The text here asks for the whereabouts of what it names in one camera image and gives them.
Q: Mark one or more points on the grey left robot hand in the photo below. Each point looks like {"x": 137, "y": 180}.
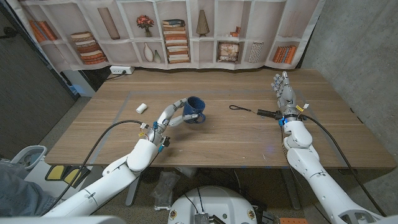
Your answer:
{"x": 160, "y": 126}

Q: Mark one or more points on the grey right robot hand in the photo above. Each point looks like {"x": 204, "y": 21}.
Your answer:
{"x": 286, "y": 96}

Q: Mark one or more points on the dark blue ceramic cup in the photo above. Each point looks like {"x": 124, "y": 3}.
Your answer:
{"x": 194, "y": 107}

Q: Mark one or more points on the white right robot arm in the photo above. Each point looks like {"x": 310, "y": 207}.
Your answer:
{"x": 303, "y": 158}

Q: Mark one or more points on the small white roll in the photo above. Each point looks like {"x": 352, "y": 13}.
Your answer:
{"x": 141, "y": 108}

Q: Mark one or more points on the clear plastic bag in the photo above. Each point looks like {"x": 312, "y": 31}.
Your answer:
{"x": 164, "y": 189}

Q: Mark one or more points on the white power strip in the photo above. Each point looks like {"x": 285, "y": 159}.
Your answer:
{"x": 119, "y": 69}

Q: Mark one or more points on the grey metal table leg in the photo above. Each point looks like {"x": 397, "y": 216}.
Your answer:
{"x": 130, "y": 196}
{"x": 292, "y": 193}

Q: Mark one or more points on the printed bookshelf backdrop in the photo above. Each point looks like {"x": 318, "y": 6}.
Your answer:
{"x": 199, "y": 53}

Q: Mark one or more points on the white cabinet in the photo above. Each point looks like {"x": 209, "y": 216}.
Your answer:
{"x": 81, "y": 84}

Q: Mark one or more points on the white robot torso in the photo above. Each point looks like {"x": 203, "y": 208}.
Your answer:
{"x": 217, "y": 205}

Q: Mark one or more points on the grey metal heatsink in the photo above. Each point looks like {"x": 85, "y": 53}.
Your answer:
{"x": 201, "y": 218}

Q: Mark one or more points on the yellow black foot pedal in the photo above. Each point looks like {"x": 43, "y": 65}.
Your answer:
{"x": 57, "y": 172}

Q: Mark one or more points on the orange box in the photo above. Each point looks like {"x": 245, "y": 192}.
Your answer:
{"x": 292, "y": 221}

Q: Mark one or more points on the person in blue jeans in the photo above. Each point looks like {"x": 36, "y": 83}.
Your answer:
{"x": 18, "y": 193}

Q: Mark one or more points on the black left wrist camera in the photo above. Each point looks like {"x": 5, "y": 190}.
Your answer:
{"x": 164, "y": 142}

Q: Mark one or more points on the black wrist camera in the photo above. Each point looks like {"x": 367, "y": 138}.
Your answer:
{"x": 280, "y": 120}
{"x": 164, "y": 142}

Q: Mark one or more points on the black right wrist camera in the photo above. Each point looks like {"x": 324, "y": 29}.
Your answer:
{"x": 280, "y": 120}

